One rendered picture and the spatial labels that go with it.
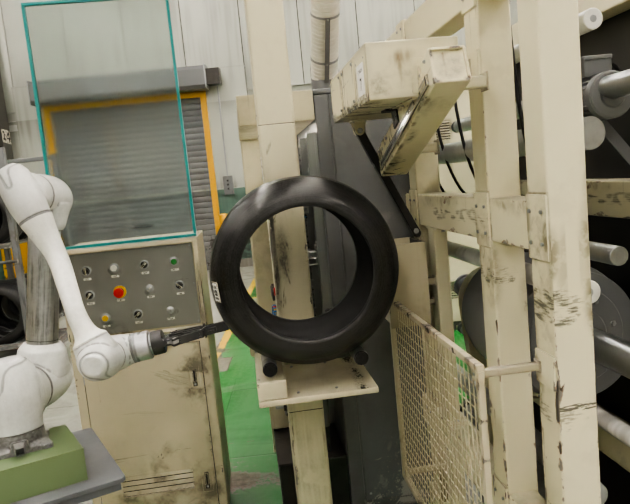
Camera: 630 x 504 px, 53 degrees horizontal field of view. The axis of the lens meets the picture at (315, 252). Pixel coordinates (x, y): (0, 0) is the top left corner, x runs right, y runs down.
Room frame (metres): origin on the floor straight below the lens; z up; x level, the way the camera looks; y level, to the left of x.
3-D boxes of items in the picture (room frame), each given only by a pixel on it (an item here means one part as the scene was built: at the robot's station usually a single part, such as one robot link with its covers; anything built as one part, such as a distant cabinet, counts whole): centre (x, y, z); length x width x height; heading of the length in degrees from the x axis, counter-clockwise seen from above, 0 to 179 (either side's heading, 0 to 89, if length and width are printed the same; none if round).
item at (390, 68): (1.95, -0.26, 1.71); 0.61 x 0.25 x 0.15; 6
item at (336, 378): (2.04, 0.05, 0.80); 0.37 x 0.36 x 0.02; 96
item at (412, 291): (2.30, -0.31, 1.05); 0.20 x 0.15 x 0.30; 6
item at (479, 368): (1.85, -0.30, 0.65); 0.90 x 0.02 x 0.70; 6
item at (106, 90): (2.54, 0.74, 1.74); 0.55 x 0.02 x 0.95; 96
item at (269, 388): (2.03, 0.19, 0.83); 0.36 x 0.09 x 0.06; 6
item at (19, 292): (5.55, 2.65, 0.96); 1.36 x 0.71 x 1.92; 0
